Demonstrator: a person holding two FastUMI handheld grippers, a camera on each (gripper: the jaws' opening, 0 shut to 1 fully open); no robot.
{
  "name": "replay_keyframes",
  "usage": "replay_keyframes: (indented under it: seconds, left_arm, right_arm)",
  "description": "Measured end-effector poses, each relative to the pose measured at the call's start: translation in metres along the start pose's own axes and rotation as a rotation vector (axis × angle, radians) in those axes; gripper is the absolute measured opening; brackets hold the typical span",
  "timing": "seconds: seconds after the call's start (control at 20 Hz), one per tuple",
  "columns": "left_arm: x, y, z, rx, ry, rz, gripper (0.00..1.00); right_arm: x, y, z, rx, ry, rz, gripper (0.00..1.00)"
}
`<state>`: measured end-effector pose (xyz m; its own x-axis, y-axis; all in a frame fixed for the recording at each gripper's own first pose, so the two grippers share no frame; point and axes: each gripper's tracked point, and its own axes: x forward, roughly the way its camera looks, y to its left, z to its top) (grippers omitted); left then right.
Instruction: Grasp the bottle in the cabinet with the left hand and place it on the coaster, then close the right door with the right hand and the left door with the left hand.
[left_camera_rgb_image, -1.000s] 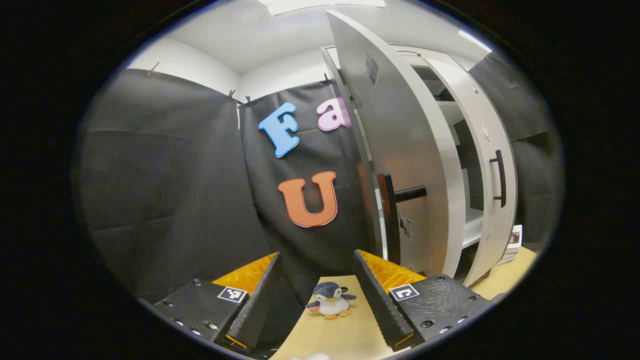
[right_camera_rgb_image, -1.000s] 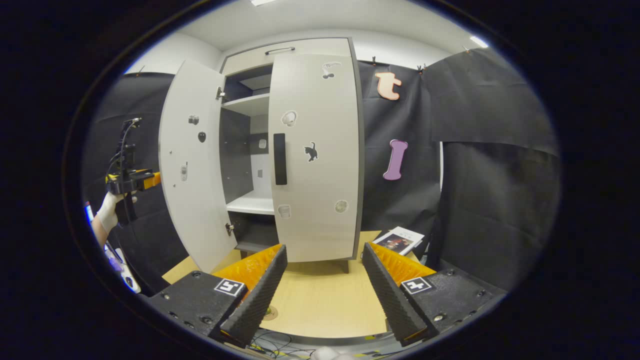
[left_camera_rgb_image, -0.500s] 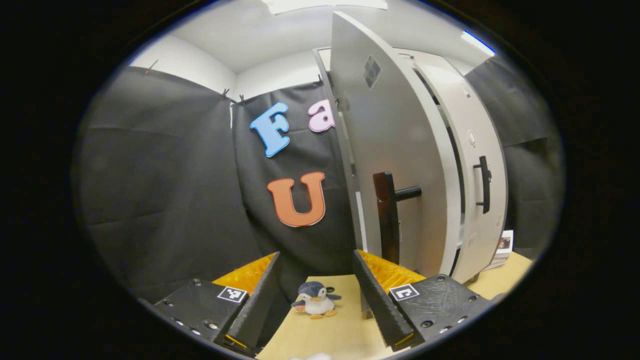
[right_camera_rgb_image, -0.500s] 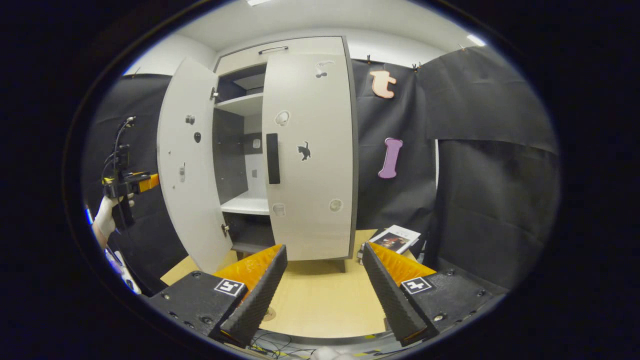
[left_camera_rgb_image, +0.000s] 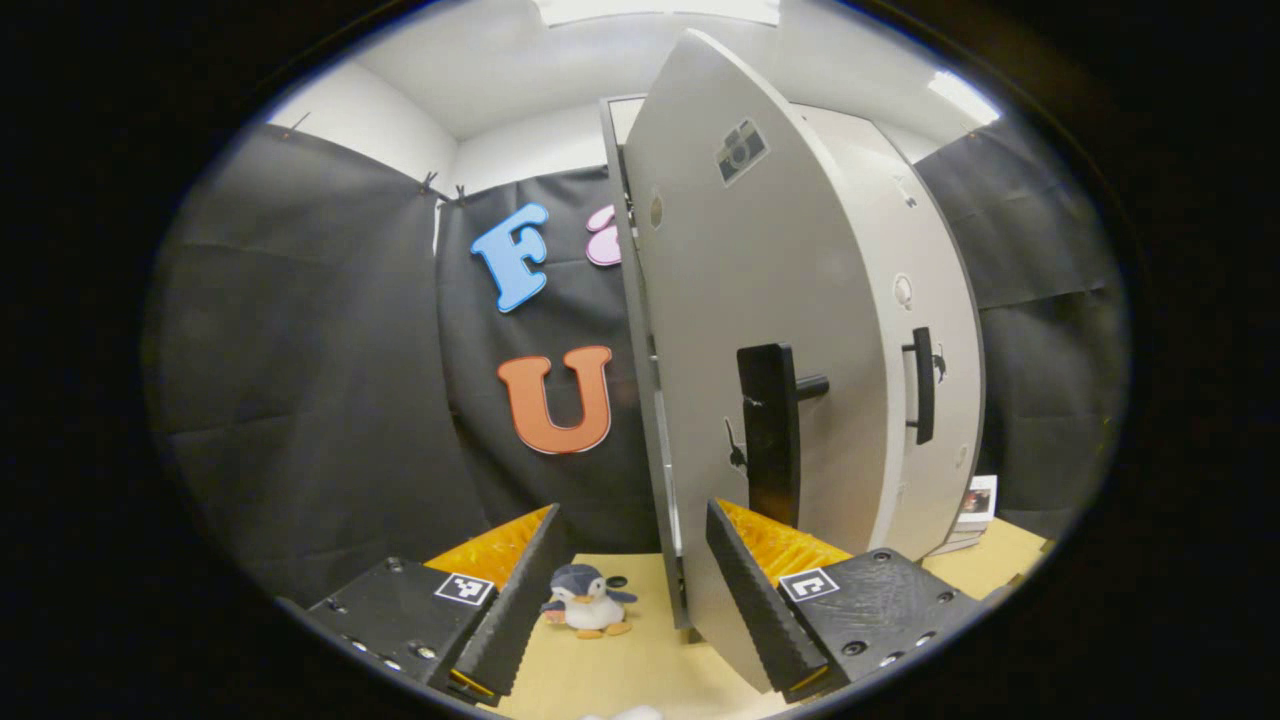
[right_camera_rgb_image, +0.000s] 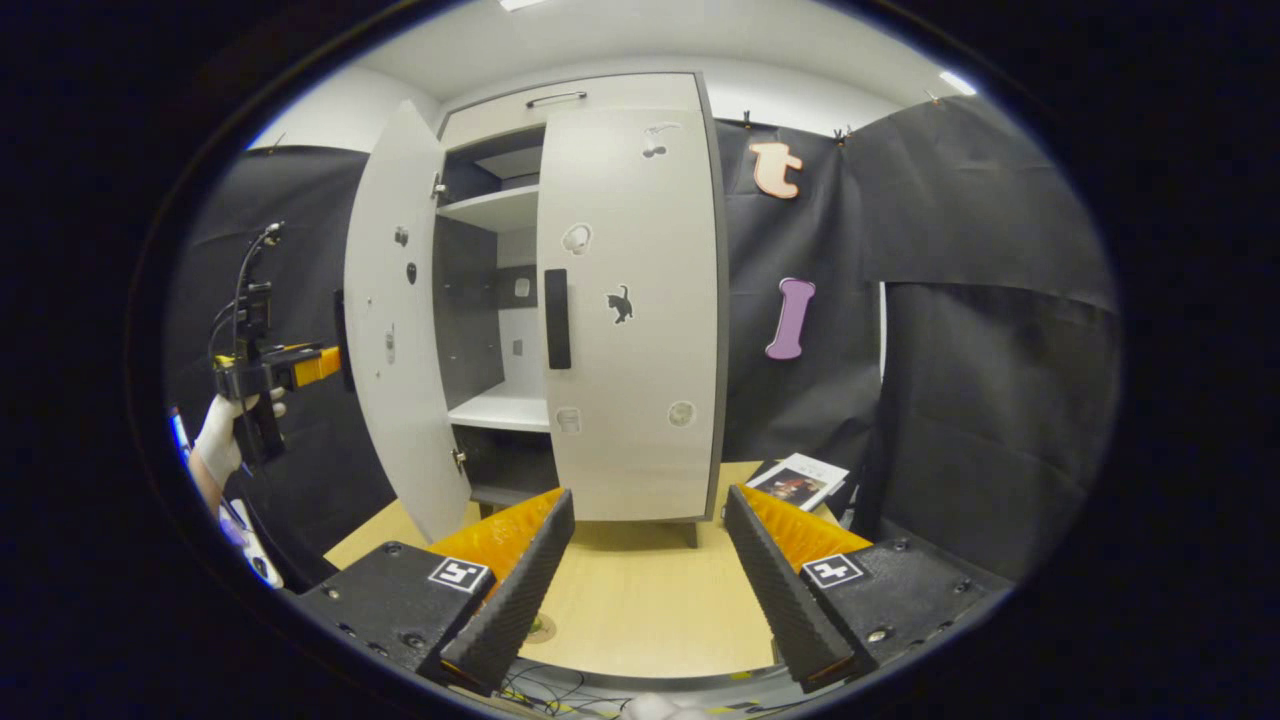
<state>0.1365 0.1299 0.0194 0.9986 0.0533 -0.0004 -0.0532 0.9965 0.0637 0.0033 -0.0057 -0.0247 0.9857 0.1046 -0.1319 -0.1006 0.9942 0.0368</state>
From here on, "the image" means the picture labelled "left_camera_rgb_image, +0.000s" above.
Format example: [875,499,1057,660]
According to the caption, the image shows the photo cover booklet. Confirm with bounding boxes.
[925,475,1000,557]

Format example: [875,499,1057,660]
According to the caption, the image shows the white cabinet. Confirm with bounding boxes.
[600,93,931,181]

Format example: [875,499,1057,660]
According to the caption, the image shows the penguin plush toy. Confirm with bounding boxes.
[540,563,639,640]

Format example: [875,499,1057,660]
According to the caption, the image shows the black door handle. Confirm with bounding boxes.
[736,342,832,530]
[902,326,937,447]

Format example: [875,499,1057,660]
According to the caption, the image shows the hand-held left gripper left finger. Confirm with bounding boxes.
[303,503,575,699]

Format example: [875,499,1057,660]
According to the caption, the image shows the small ceiling light panel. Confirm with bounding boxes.
[927,69,1002,127]

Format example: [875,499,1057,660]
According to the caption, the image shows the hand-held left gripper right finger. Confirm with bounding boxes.
[704,498,989,703]

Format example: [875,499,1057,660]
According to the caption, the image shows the large ceiling light panel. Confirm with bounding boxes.
[534,0,783,28]

